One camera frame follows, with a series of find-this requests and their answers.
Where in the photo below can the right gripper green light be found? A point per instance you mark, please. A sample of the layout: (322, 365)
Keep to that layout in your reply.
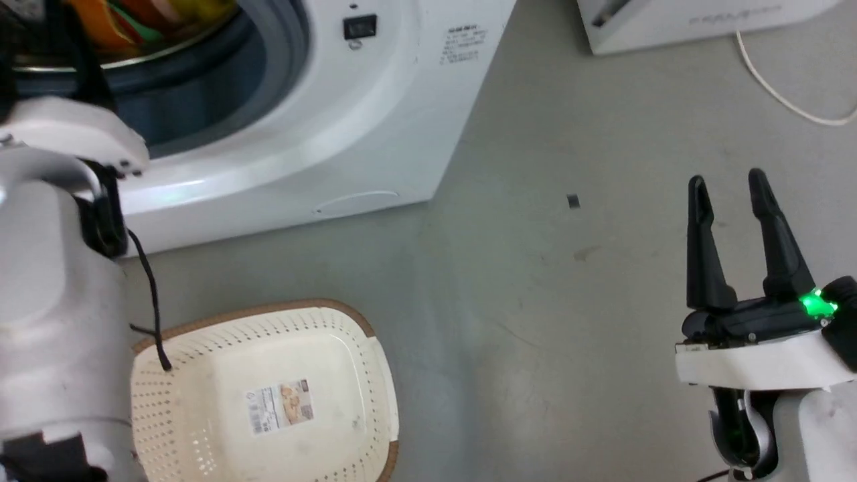
(756, 348)

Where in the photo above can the white front-load washing machine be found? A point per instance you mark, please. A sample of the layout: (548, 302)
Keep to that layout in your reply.
(375, 114)

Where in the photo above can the colourful clothes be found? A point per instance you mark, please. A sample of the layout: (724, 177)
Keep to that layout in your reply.
(134, 20)

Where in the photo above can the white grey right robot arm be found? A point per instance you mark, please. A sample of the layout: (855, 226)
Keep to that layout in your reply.
(803, 435)

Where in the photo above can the cream perforated laundry basket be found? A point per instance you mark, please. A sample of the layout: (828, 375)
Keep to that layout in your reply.
(294, 355)

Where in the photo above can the small dark floor scrap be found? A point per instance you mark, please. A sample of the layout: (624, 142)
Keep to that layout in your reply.
(573, 201)

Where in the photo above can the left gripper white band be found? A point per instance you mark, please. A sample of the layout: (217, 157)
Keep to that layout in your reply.
(73, 130)

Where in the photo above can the black rocker switch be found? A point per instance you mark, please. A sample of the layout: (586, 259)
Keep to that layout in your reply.
(359, 27)

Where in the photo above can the white box appliance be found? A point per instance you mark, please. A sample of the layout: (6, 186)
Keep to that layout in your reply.
(696, 20)

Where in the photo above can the printed product sticker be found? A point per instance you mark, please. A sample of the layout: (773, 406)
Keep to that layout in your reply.
(281, 406)

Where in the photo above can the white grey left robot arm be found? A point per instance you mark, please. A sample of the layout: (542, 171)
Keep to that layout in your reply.
(53, 301)

